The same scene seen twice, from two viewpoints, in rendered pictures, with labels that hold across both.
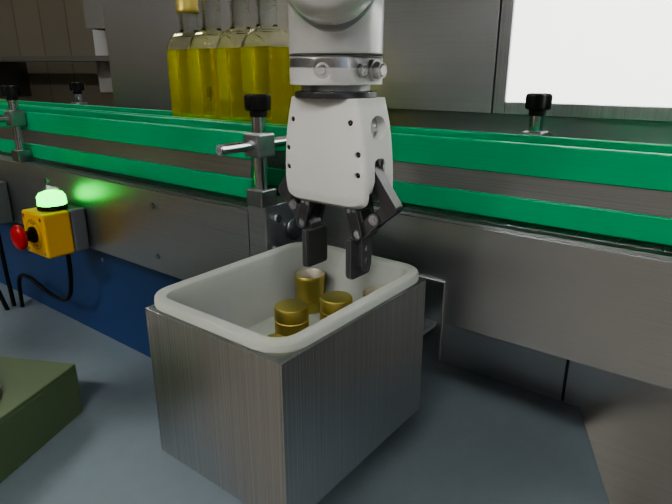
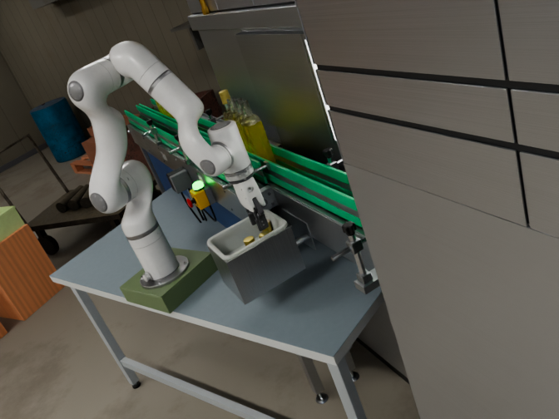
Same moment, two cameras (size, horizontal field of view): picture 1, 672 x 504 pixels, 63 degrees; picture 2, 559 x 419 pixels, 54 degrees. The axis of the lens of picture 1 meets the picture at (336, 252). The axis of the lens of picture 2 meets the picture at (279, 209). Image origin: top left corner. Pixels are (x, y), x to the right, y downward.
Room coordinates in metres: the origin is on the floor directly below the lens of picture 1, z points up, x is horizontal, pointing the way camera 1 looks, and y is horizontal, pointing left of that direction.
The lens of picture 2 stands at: (-0.67, -0.87, 1.75)
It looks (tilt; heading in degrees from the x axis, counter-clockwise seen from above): 26 degrees down; 33
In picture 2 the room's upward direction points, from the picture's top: 21 degrees counter-clockwise
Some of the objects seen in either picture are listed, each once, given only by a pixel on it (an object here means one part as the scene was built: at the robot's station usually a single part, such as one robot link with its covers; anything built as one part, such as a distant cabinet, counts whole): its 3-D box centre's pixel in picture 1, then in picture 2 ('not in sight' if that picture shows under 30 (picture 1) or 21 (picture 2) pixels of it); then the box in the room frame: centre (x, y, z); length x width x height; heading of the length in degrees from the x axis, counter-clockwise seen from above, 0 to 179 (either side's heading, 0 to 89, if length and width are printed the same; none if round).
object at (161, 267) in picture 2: not in sight; (154, 252); (0.55, 0.50, 0.91); 0.19 x 0.19 x 0.18
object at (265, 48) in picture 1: (269, 104); (259, 144); (0.82, 0.10, 1.16); 0.06 x 0.06 x 0.21; 52
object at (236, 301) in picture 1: (295, 320); (250, 243); (0.50, 0.04, 0.97); 0.22 x 0.17 x 0.09; 142
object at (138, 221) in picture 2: not in sight; (133, 196); (0.59, 0.51, 1.13); 0.19 x 0.12 x 0.24; 176
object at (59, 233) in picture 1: (55, 231); (202, 197); (0.86, 0.45, 0.96); 0.07 x 0.07 x 0.07; 52
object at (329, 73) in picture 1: (337, 73); (239, 171); (0.52, 0.00, 1.20); 0.09 x 0.08 x 0.03; 51
